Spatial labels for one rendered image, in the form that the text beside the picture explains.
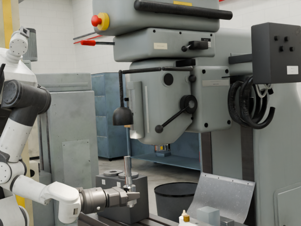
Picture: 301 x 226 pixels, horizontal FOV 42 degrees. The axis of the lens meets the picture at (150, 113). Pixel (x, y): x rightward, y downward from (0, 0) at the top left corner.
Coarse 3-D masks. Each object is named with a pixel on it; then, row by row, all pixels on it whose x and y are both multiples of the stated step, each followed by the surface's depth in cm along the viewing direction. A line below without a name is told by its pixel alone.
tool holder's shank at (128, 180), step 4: (124, 156) 145; (128, 156) 145; (124, 160) 145; (128, 160) 144; (128, 164) 144; (128, 168) 145; (128, 172) 145; (128, 176) 145; (128, 180) 144; (132, 180) 145; (128, 184) 145
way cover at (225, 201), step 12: (204, 180) 183; (216, 180) 177; (228, 180) 172; (240, 180) 168; (204, 192) 180; (216, 192) 175; (228, 192) 170; (240, 192) 165; (252, 192) 160; (192, 204) 182; (204, 204) 177; (216, 204) 172; (228, 204) 167; (240, 204) 163; (192, 216) 177; (228, 216) 164; (240, 216) 160
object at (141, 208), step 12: (96, 180) 178; (108, 180) 172; (120, 180) 167; (144, 180) 171; (144, 192) 171; (144, 204) 171; (108, 216) 174; (120, 216) 168; (132, 216) 165; (144, 216) 171
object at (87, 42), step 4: (84, 40) 141; (88, 40) 142; (92, 40) 143; (84, 44) 141; (88, 44) 142; (92, 44) 143; (96, 44) 144; (100, 44) 145; (104, 44) 146; (108, 44) 147; (112, 44) 148
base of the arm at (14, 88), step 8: (8, 80) 137; (16, 80) 134; (8, 88) 135; (16, 88) 132; (8, 96) 134; (16, 96) 132; (48, 96) 142; (8, 104) 134; (16, 104) 133; (48, 104) 142; (40, 112) 143
